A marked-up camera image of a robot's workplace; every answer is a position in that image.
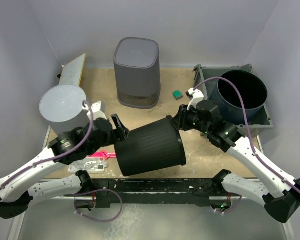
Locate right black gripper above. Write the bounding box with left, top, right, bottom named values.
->
left=170, top=103, right=211, bottom=135

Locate large black round bucket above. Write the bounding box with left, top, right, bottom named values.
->
left=114, top=115, right=187, bottom=177

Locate light grey round bin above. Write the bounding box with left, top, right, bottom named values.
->
left=39, top=84, right=90, bottom=135

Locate dark grey mesh basket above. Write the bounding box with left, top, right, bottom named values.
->
left=113, top=37, right=161, bottom=109

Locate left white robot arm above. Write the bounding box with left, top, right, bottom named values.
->
left=0, top=114, right=129, bottom=219

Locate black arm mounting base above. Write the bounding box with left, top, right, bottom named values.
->
left=78, top=178, right=229, bottom=208

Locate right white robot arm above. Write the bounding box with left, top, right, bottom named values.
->
left=171, top=100, right=300, bottom=223

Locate pink plastic clip tool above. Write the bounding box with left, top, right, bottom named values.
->
left=88, top=150, right=117, bottom=160

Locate dark blue round bin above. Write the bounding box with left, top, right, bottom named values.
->
left=208, top=69, right=269, bottom=126

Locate small green block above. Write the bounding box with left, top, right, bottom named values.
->
left=172, top=90, right=183, bottom=100

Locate white printed card package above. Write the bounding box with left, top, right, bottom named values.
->
left=68, top=157, right=108, bottom=174

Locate small whiteboard yellow edge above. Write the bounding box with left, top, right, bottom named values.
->
left=58, top=53, right=87, bottom=87

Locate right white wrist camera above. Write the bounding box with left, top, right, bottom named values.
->
left=186, top=88, right=205, bottom=111

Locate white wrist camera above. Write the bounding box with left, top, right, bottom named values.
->
left=186, top=88, right=205, bottom=111
left=82, top=100, right=107, bottom=123

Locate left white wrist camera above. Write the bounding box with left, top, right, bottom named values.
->
left=82, top=100, right=107, bottom=123

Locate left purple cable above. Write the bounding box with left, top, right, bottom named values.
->
left=0, top=100, right=124, bottom=222

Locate purple cable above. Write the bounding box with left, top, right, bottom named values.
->
left=0, top=100, right=124, bottom=222
left=192, top=76, right=300, bottom=215

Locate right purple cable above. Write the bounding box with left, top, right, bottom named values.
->
left=192, top=76, right=300, bottom=215

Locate aluminium table frame rail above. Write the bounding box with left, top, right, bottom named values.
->
left=7, top=134, right=66, bottom=240

